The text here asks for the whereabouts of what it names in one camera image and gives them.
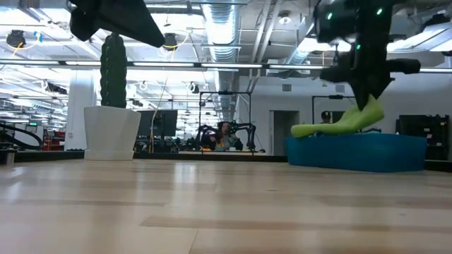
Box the white column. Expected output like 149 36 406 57
64 68 102 152

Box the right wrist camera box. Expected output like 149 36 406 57
313 0 359 44

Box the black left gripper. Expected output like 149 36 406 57
69 0 166 49

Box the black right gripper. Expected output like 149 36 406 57
319 0 422 111

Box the white hexagonal plant pot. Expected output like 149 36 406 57
83 105 142 162

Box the silver ventilation duct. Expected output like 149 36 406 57
282 0 319 66
203 3 241 121

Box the black aluminium table frame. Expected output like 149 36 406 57
0 150 452 173

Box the black monitor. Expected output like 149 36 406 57
136 109 178 139

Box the wooden workbench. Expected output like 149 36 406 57
178 150 269 157

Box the green microfiber towel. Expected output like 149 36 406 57
290 94 385 138

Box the black ceiling dome device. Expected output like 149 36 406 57
162 32 179 52
6 30 27 49

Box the red tool cabinet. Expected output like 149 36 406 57
42 129 67 152

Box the thick black cable arc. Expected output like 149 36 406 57
0 122 44 151

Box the teal plastic bin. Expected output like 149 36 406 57
285 132 428 174

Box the black metal stand frame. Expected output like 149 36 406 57
311 94 357 125
198 90 252 152

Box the green cactus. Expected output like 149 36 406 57
100 32 128 109

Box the black storage shelf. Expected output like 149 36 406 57
395 114 450 160

